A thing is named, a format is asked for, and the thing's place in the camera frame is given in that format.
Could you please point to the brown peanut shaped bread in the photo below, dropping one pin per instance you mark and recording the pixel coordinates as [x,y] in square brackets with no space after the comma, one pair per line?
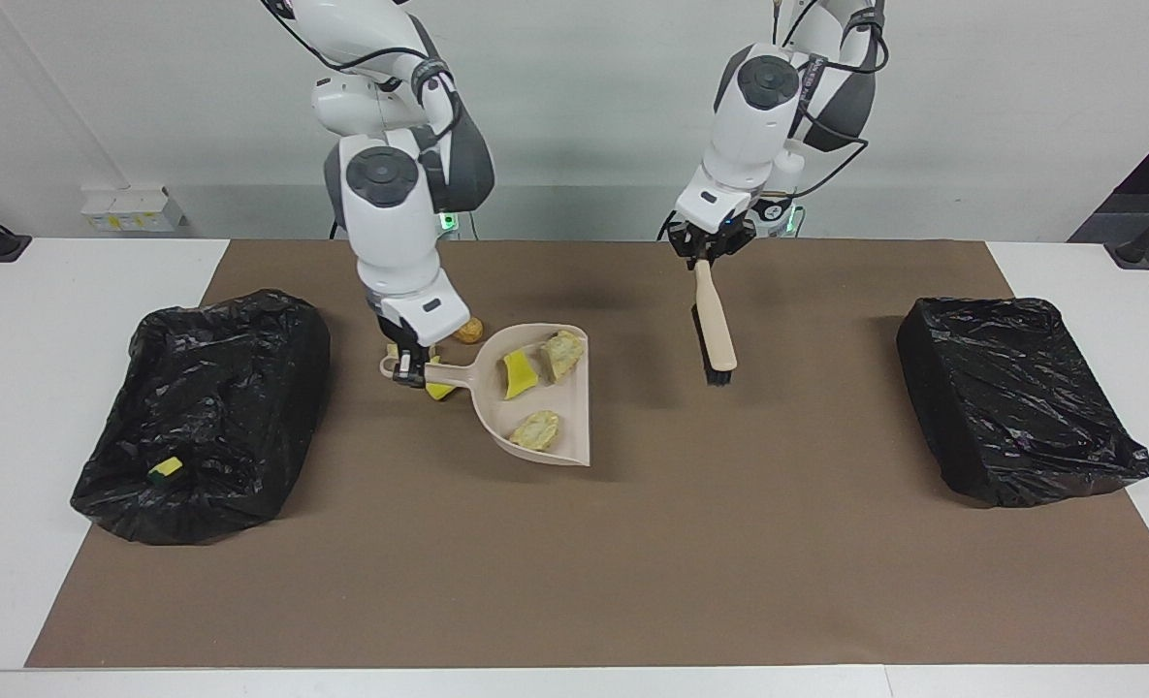
[470,332]

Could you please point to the white wall socket box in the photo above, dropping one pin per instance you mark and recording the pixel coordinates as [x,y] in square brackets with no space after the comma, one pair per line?
[133,208]

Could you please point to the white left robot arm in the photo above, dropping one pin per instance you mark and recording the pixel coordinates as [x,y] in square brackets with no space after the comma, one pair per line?
[758,126]

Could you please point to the brown table mat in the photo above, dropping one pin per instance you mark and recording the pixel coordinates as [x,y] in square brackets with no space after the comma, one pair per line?
[574,582]

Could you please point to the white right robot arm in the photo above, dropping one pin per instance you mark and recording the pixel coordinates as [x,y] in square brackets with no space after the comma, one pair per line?
[395,233]

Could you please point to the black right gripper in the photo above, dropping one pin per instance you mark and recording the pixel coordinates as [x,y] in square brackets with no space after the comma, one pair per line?
[411,339]

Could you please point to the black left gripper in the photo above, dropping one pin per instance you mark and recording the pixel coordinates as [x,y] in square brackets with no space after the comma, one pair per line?
[710,237]

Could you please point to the beige plastic dustpan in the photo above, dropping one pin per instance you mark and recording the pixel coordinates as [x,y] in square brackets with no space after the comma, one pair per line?
[574,422]

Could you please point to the beige hand brush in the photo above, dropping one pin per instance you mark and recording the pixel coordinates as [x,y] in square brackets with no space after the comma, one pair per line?
[715,330]

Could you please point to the black bag lined bin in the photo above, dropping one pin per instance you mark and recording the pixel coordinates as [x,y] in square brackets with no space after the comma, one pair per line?
[225,407]
[1010,397]

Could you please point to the small yellow sponge piece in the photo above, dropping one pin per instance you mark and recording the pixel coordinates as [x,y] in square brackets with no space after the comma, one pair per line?
[166,470]

